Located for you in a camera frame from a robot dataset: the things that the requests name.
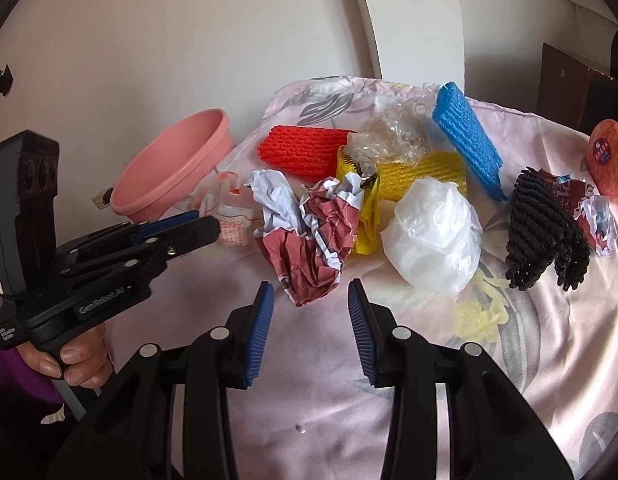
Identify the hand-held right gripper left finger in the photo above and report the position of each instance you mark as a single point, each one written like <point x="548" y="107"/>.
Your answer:
<point x="256" y="330"/>

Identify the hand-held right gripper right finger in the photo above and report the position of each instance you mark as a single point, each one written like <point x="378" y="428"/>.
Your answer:
<point x="361" y="330"/>

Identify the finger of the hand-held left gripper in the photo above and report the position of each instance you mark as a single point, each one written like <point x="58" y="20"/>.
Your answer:
<point x="189" y="237"/>
<point x="169" y="222"/>

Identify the orange print clear packet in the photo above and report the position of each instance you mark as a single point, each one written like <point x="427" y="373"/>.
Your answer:
<point x="234" y="220"/>

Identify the pink plastic basin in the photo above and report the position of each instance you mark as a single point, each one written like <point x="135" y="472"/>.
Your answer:
<point x="164" y="160"/>

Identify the large red white paper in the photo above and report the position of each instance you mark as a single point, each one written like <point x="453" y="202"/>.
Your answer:
<point x="309" y="250"/>

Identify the white plastic bag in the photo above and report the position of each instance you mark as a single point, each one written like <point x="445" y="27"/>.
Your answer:
<point x="429" y="240"/>

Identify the yellow foam net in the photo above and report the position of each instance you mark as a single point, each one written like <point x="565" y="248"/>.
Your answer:
<point x="414" y="175"/>

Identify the black foam net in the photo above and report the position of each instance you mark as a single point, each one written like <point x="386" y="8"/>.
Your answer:
<point x="539" y="230"/>

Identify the person's left hand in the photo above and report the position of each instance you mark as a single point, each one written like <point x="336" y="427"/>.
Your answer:
<point x="84" y="360"/>

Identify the pink floral cloth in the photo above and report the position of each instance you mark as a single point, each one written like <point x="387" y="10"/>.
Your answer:
<point x="314" y="410"/>

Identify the yellow plastic wrapper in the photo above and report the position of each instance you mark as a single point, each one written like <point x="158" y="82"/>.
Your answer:
<point x="364" y="230"/>

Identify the red foam net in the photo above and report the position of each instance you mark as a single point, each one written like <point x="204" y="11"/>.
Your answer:
<point x="299" y="152"/>

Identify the clear crumpled plastic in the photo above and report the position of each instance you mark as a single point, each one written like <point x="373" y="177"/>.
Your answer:
<point x="389" y="135"/>

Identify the blue foam net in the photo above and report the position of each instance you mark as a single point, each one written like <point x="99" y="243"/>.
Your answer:
<point x="466" y="135"/>

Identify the small crumpled red wrapper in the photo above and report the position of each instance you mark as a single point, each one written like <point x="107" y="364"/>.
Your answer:
<point x="596" y="220"/>

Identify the orange pomelo with sticker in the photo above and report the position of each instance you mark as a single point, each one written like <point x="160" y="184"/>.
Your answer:
<point x="611" y="160"/>

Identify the brown wooden cabinet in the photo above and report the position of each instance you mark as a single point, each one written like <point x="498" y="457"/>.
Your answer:
<point x="564" y="80"/>

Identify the wall outlet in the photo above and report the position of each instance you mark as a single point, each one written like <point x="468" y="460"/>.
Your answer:
<point x="100" y="200"/>

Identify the black wall bracket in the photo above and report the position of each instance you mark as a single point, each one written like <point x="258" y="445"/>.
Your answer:
<point x="2" y="81"/>

